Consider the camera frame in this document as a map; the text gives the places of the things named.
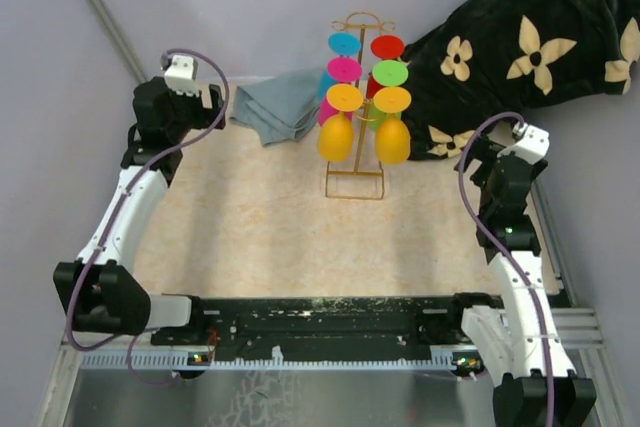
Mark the blue plastic wine glass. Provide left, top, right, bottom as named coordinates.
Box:
left=316, top=31, right=362, bottom=101

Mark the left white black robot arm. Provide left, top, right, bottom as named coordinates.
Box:
left=53, top=76, right=230, bottom=352

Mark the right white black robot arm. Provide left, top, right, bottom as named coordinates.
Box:
left=446, top=134, right=596, bottom=426

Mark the right orange plastic wine glass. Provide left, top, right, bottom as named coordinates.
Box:
left=373, top=86, right=411, bottom=164

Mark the orange plastic wine glass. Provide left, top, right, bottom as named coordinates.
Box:
left=373, top=86, right=411, bottom=164
left=317, top=83, right=364, bottom=162

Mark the green plastic wine glass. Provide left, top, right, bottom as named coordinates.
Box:
left=367, top=60, right=411, bottom=132

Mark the red plastic wine glass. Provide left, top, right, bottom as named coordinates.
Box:
left=366, top=34, right=405, bottom=99

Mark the left orange plastic wine glass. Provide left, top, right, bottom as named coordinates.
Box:
left=317, top=83, right=364, bottom=162

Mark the pink plastic wine glass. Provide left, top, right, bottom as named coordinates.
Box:
left=316, top=57, right=362, bottom=126

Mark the grey folded cloth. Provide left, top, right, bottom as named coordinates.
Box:
left=230, top=68, right=324, bottom=147

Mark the black floral blanket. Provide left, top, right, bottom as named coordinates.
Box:
left=402, top=0, right=639, bottom=161

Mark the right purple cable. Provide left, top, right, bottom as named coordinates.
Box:
left=457, top=111, right=556, bottom=427

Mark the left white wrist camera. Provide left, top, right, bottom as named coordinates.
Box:
left=161, top=54, right=199, bottom=96

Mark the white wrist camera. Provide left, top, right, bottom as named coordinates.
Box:
left=161, top=54, right=199, bottom=96
left=499, top=123, right=550, bottom=165

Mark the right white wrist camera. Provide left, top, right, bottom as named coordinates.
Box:
left=499, top=123, right=550, bottom=165

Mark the aluminium frame rail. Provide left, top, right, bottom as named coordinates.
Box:
left=85, top=0, right=149, bottom=83

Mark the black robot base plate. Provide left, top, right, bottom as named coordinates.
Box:
left=151, top=293, right=503, bottom=362

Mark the white slotted cable duct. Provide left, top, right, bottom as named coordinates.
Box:
left=79, top=346, right=484, bottom=371

